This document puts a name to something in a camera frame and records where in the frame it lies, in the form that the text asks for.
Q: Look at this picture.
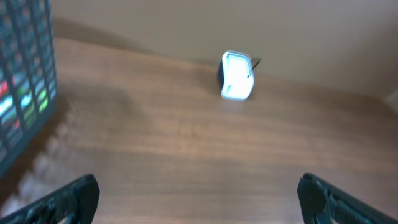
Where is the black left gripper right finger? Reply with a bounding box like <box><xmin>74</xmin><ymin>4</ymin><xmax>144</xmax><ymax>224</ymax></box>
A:
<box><xmin>297</xmin><ymin>172</ymin><xmax>397</xmax><ymax>224</ymax></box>

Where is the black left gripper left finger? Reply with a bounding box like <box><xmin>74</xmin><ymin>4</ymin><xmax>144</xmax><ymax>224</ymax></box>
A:
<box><xmin>1</xmin><ymin>174</ymin><xmax>100</xmax><ymax>224</ymax></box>

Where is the white barcode scanner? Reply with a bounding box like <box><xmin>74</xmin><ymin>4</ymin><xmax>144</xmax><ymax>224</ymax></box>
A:
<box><xmin>218</xmin><ymin>50</ymin><xmax>254</xmax><ymax>101</ymax></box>

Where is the grey plastic shopping basket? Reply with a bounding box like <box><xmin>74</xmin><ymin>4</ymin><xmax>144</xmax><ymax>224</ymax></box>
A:
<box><xmin>1</xmin><ymin>0</ymin><xmax>58</xmax><ymax>175</ymax></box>

